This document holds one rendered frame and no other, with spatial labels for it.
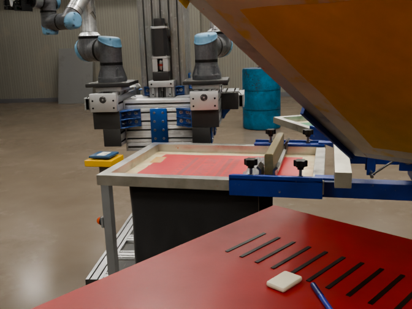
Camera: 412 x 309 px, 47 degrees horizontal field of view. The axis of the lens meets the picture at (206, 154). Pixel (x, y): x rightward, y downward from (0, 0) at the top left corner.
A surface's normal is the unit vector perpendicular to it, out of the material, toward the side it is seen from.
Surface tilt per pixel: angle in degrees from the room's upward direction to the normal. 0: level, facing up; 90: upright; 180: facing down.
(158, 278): 0
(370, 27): 148
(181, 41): 90
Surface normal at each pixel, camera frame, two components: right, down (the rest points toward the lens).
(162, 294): -0.04, -0.97
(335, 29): -0.34, 0.92
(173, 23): -0.09, 0.22
